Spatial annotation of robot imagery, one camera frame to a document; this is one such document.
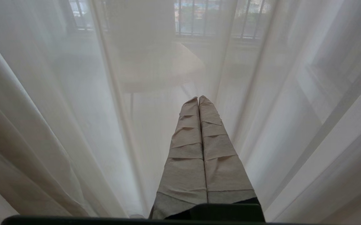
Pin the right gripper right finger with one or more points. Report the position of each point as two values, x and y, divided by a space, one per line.
222 168

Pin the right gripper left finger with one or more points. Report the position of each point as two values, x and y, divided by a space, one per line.
185 168

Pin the round balcony table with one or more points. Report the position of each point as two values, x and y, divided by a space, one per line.
161 68

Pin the balcony metal railing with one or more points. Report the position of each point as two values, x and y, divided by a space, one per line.
199 18

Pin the white sheer curtain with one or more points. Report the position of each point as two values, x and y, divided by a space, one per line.
58 125

